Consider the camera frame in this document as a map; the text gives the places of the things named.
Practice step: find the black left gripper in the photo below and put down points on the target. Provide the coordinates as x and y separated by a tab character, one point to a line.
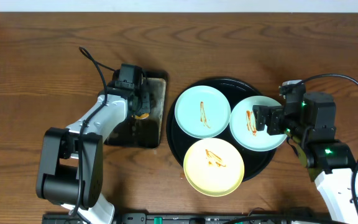
143	99

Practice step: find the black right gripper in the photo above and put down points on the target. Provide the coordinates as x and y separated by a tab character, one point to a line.
276	112

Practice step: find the light blue plate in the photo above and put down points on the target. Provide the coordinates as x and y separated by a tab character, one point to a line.
243	128
202	112

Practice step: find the orange green sponge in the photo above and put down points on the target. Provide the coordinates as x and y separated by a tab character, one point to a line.
143	116

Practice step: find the yellow plate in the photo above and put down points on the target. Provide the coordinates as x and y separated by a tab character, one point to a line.
213	167

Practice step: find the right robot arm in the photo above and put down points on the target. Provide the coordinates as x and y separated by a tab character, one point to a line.
307	118

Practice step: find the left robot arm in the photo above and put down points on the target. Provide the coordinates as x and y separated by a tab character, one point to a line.
71	163

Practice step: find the black rectangular soapy tray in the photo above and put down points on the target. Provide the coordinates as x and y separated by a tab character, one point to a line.
144	132

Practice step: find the black round tray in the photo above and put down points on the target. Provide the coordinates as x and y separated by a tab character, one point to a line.
235	90

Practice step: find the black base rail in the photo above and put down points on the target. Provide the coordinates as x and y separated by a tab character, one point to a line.
143	218

